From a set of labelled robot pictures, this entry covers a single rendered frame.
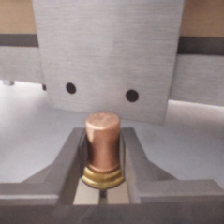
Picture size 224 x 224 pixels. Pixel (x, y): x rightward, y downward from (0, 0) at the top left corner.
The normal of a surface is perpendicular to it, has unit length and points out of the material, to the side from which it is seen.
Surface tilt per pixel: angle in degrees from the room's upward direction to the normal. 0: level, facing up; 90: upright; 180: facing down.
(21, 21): 90
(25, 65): 90
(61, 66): 90
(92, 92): 90
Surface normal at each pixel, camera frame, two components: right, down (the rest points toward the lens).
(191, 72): -0.32, 0.42
